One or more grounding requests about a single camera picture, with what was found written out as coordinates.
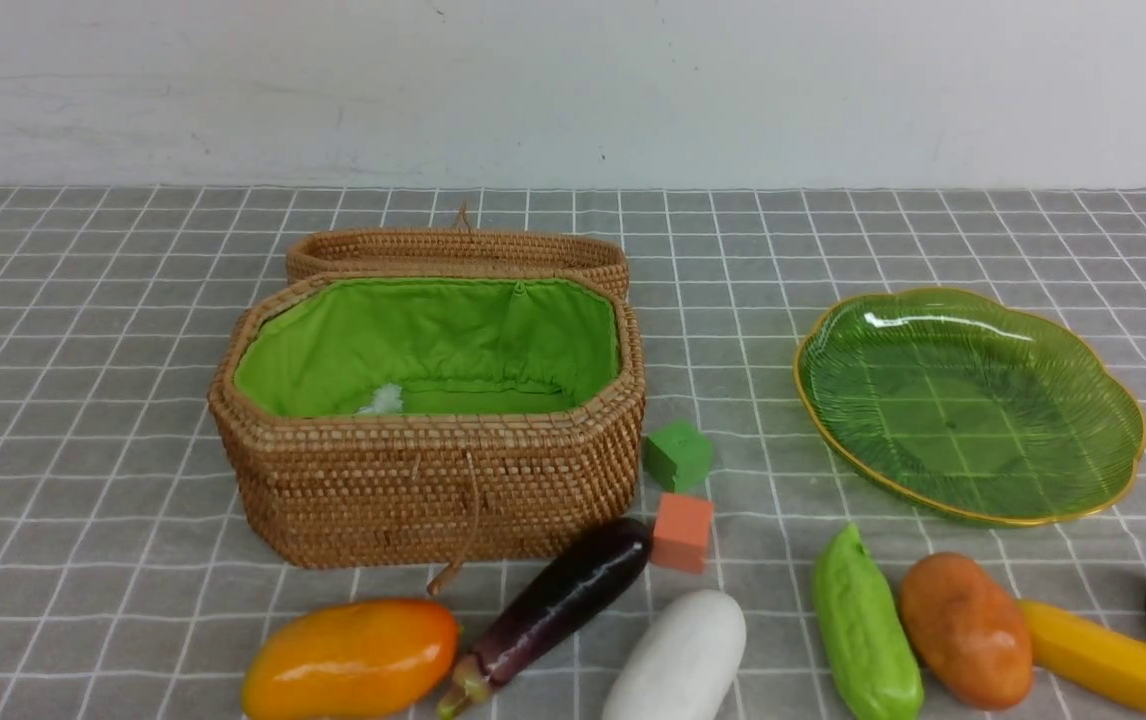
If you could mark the dark purple eggplant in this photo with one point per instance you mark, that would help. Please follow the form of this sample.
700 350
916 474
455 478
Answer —
584 579

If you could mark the white radish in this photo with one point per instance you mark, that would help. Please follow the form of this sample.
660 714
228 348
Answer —
685 663

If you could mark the orange yellow mango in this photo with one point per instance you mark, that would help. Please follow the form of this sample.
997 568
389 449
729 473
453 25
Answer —
358 660

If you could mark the light green bitter gourd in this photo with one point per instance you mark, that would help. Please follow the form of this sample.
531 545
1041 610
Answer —
872 662

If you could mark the brown potato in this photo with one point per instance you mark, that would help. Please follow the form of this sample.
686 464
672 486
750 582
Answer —
968 630

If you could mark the yellow banana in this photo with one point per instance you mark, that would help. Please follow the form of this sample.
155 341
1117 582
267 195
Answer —
1107 663

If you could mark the woven rattan basket green lining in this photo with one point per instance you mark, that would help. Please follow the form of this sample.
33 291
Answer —
412 419

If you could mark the green foam cube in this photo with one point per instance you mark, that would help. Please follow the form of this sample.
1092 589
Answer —
678 456

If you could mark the orange foam cube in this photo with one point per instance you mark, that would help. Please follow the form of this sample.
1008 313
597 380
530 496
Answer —
681 533

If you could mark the green glass leaf plate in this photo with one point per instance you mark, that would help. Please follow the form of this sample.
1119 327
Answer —
975 410

